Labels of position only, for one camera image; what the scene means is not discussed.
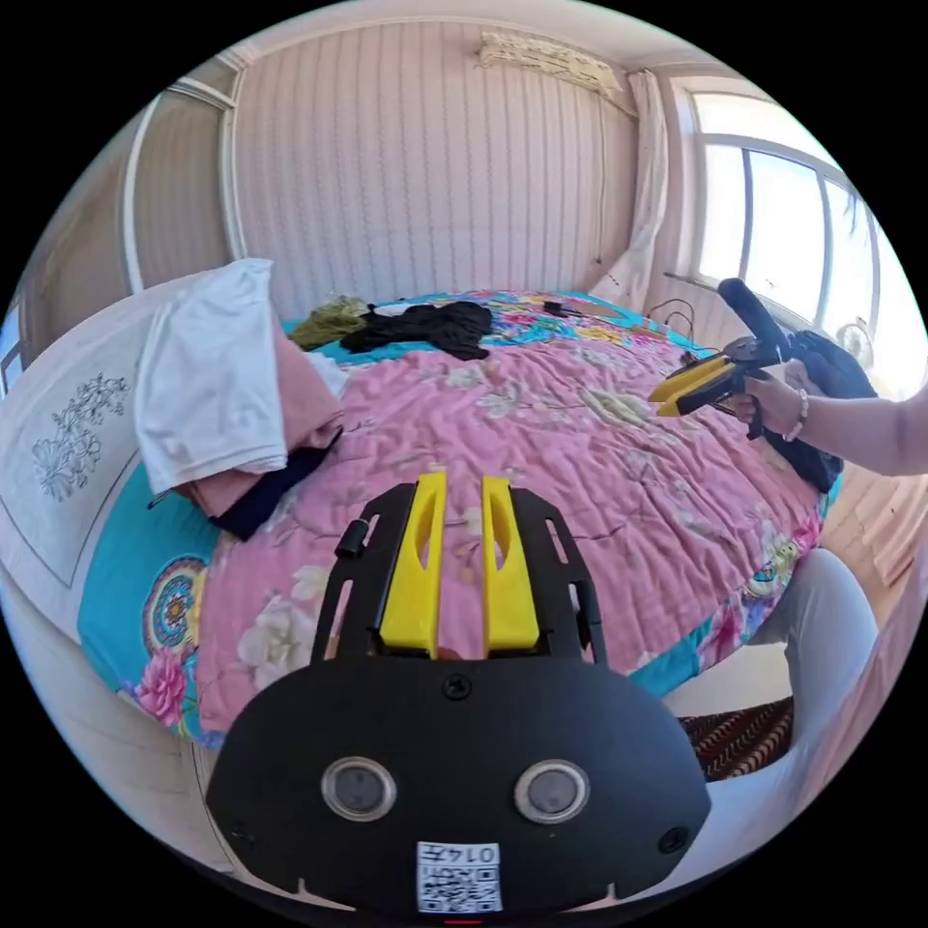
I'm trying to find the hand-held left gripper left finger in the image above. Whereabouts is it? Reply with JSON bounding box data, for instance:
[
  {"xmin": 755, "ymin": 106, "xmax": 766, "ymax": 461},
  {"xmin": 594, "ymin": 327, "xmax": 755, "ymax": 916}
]
[{"xmin": 379, "ymin": 472, "xmax": 446, "ymax": 659}]

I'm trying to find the white pillow with flower print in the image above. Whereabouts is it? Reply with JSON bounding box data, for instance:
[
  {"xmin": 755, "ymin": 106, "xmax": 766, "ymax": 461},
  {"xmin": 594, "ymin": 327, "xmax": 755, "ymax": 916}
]
[{"xmin": 0, "ymin": 278, "xmax": 175, "ymax": 590}]

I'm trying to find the black bulky garment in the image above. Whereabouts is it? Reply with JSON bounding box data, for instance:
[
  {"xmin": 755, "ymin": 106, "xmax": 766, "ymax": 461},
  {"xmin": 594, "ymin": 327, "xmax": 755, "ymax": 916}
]
[{"xmin": 768, "ymin": 330, "xmax": 883, "ymax": 496}]

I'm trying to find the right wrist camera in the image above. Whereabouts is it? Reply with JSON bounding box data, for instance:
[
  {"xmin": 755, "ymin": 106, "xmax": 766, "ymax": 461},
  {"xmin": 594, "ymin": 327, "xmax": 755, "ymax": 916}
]
[{"xmin": 716, "ymin": 277, "xmax": 793, "ymax": 351}]

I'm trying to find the person's body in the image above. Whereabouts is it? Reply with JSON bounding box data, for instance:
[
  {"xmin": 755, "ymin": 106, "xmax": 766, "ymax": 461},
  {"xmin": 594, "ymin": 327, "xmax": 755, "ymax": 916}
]
[{"xmin": 681, "ymin": 547, "xmax": 908, "ymax": 916}]

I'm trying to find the small fan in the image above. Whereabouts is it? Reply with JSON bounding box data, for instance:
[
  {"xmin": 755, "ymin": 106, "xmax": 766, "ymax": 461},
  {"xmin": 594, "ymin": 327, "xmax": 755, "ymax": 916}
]
[{"xmin": 833, "ymin": 321, "xmax": 873, "ymax": 365}]

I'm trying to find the pile of clothes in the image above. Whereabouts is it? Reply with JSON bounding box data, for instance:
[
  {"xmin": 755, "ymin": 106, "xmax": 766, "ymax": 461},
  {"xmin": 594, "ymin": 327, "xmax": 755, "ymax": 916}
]
[{"xmin": 132, "ymin": 257, "xmax": 346, "ymax": 542}]

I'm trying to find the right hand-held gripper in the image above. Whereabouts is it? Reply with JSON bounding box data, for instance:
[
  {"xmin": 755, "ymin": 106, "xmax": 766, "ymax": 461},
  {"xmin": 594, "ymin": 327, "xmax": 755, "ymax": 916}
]
[{"xmin": 648, "ymin": 334, "xmax": 797, "ymax": 441}]

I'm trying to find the covered air conditioner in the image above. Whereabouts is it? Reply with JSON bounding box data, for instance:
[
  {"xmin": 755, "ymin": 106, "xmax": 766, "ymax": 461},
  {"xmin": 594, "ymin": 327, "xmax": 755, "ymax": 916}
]
[{"xmin": 475, "ymin": 28, "xmax": 626, "ymax": 97}]

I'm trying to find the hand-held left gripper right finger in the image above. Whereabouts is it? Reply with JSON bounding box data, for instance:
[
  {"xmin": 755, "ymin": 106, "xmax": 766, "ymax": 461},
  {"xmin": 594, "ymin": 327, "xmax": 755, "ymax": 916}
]
[{"xmin": 481, "ymin": 476, "xmax": 542, "ymax": 658}]

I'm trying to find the olive green garment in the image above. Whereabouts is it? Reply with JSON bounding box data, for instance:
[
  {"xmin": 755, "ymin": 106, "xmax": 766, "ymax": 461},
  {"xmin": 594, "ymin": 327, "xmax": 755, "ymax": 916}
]
[{"xmin": 288, "ymin": 295, "xmax": 372, "ymax": 351}]

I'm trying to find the black crumpled garment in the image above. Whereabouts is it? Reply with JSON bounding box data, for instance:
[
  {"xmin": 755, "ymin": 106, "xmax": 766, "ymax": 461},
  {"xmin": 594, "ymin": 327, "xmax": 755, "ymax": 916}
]
[{"xmin": 338, "ymin": 300, "xmax": 496, "ymax": 362}]

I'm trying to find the person's right forearm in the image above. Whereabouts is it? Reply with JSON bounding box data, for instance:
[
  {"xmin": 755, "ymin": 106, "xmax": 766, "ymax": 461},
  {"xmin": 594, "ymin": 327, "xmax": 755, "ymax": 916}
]
[{"xmin": 797, "ymin": 388, "xmax": 928, "ymax": 479}]

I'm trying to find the window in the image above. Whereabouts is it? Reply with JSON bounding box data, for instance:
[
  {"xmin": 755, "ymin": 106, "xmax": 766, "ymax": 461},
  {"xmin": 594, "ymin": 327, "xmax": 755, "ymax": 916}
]
[{"xmin": 684, "ymin": 72, "xmax": 897, "ymax": 407}]

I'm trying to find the white curtain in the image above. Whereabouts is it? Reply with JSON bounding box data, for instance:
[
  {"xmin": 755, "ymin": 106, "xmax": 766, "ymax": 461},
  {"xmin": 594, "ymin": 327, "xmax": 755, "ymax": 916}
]
[{"xmin": 588, "ymin": 68, "xmax": 670, "ymax": 309}]

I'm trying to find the bed with pink floral quilt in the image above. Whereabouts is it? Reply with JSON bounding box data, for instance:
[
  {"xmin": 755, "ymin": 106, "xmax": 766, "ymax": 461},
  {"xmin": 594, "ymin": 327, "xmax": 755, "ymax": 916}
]
[{"xmin": 75, "ymin": 289, "xmax": 847, "ymax": 752}]

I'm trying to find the cupboard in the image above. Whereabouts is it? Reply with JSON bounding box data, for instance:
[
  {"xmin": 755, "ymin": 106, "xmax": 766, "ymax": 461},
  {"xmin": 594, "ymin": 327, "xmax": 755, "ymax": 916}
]
[{"xmin": 119, "ymin": 69, "xmax": 245, "ymax": 295}]

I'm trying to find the patterned brown floor mat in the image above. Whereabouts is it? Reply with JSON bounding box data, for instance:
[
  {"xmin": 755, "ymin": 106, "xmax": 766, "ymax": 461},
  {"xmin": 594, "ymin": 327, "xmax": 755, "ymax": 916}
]
[{"xmin": 677, "ymin": 697, "xmax": 797, "ymax": 784}]

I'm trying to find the person's right hand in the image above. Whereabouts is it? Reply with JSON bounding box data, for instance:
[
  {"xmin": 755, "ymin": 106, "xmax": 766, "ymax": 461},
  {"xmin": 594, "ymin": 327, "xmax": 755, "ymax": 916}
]
[{"xmin": 741, "ymin": 361, "xmax": 810, "ymax": 444}]

